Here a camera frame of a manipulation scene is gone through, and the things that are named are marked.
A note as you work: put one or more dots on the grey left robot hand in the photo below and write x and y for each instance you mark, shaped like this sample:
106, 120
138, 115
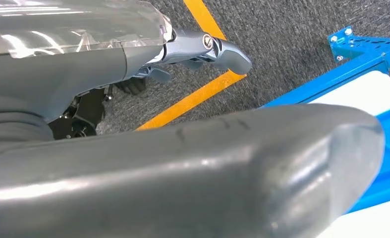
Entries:
181, 184

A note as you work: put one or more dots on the blue metal shelf rack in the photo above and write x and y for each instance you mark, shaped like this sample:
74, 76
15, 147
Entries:
345, 70

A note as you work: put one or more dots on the yellow floor tape square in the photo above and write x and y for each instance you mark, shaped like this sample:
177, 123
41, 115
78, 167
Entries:
188, 101

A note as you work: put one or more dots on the white plastic bin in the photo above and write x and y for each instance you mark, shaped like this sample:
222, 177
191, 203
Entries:
372, 223
362, 93

